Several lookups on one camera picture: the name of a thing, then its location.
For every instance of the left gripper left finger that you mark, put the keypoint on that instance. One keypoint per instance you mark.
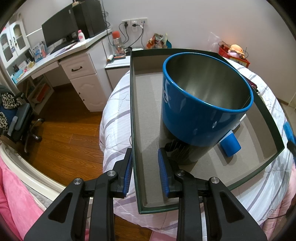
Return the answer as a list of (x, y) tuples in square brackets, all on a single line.
[(85, 207)]

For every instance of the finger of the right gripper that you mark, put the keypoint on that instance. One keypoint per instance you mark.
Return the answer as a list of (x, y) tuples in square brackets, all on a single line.
[(290, 137)]

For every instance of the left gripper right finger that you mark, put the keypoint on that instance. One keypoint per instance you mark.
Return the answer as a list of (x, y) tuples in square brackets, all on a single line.
[(226, 218)]

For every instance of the pink box with green rim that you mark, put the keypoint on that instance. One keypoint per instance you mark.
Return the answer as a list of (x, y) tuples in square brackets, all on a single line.
[(259, 137)]

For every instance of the blue capped clear tube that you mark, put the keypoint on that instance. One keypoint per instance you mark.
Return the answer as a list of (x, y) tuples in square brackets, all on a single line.
[(229, 142)]

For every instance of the blue black cup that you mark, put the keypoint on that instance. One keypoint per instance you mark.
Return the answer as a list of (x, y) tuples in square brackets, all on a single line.
[(203, 98)]

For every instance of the white striped quilt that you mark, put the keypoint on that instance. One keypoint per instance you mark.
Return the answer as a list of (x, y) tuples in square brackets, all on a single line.
[(268, 196)]

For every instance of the pink blanket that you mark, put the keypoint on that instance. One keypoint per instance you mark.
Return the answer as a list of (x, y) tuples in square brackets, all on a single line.
[(17, 204)]

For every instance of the orange plush toy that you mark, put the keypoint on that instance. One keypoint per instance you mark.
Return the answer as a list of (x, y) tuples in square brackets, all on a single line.
[(236, 51)]

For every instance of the red storage box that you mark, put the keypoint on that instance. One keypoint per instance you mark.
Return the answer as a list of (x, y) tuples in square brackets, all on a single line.
[(223, 51)]

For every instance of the office chair with leopard cloth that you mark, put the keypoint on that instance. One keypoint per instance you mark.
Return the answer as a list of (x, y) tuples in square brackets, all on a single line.
[(17, 118)]

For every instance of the white bedside cabinet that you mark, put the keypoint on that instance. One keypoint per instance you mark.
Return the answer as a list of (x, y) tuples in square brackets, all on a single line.
[(118, 67)]

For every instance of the white computer desk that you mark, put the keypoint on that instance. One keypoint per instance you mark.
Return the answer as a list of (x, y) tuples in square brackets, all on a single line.
[(84, 65)]

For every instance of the colourful snack bags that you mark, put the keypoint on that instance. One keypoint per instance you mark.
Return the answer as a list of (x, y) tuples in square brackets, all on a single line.
[(158, 42)]

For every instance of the red lidded water bottle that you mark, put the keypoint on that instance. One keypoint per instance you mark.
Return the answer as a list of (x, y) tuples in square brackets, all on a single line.
[(119, 48)]

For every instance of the pink white bottle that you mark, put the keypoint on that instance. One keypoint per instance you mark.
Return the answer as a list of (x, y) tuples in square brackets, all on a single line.
[(81, 36)]

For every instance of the white glass door cabinet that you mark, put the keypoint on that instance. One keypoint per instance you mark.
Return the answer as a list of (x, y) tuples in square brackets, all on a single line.
[(14, 42)]

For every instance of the black computer monitor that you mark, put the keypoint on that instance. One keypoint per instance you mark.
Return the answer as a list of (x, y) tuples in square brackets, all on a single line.
[(61, 25)]

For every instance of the black computer tower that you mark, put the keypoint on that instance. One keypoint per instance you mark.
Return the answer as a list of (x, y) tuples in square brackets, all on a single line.
[(89, 17)]

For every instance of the white wall socket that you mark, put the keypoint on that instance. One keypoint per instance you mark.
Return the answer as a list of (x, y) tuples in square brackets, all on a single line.
[(140, 21)]

